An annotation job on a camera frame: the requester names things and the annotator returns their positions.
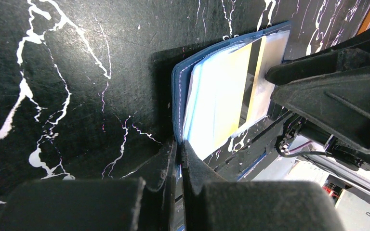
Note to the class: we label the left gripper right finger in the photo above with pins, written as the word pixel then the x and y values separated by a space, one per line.
pixel 213 204

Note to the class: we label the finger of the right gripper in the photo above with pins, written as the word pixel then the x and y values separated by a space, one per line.
pixel 339 103
pixel 348 55

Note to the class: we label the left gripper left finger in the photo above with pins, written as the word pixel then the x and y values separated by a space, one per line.
pixel 143 201

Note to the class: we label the gold credit card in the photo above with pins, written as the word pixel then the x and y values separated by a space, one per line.
pixel 231 83

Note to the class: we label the blue leather card holder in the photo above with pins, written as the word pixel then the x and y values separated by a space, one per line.
pixel 194 87

